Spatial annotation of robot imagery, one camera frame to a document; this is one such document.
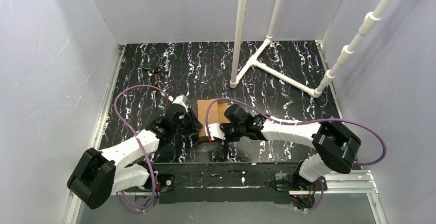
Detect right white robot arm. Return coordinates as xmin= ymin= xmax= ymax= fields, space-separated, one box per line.
xmin=206 ymin=104 xmax=361 ymax=191

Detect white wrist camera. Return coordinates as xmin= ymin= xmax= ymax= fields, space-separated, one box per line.
xmin=169 ymin=95 xmax=188 ymax=113
xmin=205 ymin=123 xmax=225 ymax=141

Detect black pliers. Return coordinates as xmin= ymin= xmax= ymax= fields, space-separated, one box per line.
xmin=139 ymin=64 xmax=169 ymax=80

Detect yellow black screwdriver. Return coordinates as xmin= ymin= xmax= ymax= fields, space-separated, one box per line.
xmin=152 ymin=90 xmax=158 ymax=110

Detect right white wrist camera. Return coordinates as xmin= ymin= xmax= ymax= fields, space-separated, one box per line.
xmin=205 ymin=123 xmax=225 ymax=141

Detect purple cable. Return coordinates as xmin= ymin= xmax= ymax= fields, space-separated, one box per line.
xmin=113 ymin=84 xmax=173 ymax=215
xmin=204 ymin=98 xmax=387 ymax=212

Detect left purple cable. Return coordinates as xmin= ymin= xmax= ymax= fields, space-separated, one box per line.
xmin=113 ymin=84 xmax=173 ymax=215

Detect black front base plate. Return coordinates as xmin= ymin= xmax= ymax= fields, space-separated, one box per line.
xmin=152 ymin=162 xmax=328 ymax=207

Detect brown cardboard box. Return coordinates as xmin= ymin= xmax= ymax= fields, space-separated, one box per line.
xmin=197 ymin=99 xmax=229 ymax=142

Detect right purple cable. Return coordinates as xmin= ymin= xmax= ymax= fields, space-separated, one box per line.
xmin=204 ymin=98 xmax=387 ymax=212

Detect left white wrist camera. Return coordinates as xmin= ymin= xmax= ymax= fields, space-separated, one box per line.
xmin=169 ymin=95 xmax=188 ymax=113

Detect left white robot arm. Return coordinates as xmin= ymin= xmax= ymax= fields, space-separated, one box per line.
xmin=67 ymin=104 xmax=202 ymax=210

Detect white PVC pipe frame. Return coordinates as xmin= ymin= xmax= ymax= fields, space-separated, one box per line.
xmin=229 ymin=0 xmax=322 ymax=98

